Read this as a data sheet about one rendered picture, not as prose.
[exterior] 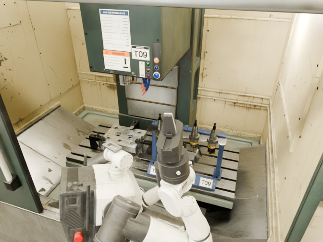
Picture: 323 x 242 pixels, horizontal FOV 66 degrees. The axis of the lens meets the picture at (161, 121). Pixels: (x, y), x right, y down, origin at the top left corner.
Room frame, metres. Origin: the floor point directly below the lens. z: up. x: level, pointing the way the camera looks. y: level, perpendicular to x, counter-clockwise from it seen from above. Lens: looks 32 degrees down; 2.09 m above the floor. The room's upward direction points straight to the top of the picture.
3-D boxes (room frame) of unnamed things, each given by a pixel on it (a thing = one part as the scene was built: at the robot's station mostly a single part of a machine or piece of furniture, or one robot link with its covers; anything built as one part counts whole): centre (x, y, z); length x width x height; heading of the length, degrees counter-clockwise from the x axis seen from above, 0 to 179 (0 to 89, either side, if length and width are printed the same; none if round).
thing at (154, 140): (1.37, 0.04, 1.05); 0.10 x 0.05 x 0.30; 161
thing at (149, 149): (1.47, 0.13, 0.97); 0.13 x 0.03 x 0.15; 71
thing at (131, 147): (1.56, 0.29, 0.97); 0.29 x 0.23 x 0.05; 71
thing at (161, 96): (1.96, 0.10, 1.16); 0.48 x 0.05 x 0.51; 71
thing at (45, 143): (1.75, 0.87, 0.75); 0.89 x 0.67 x 0.26; 161
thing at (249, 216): (1.33, -0.38, 0.75); 0.89 x 0.70 x 0.26; 161
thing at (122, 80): (1.54, 0.24, 1.50); 0.16 x 0.16 x 0.12
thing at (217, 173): (1.23, -0.37, 1.05); 0.10 x 0.05 x 0.30; 161
